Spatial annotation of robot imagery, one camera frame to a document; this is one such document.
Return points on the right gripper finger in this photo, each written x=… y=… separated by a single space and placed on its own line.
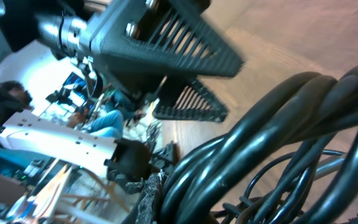
x=147 y=207

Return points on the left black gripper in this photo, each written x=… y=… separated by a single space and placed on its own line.
x=63 y=26

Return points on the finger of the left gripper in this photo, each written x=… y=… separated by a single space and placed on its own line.
x=137 y=43
x=188 y=99

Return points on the person in blue jeans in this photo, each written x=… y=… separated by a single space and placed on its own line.
x=119 y=108

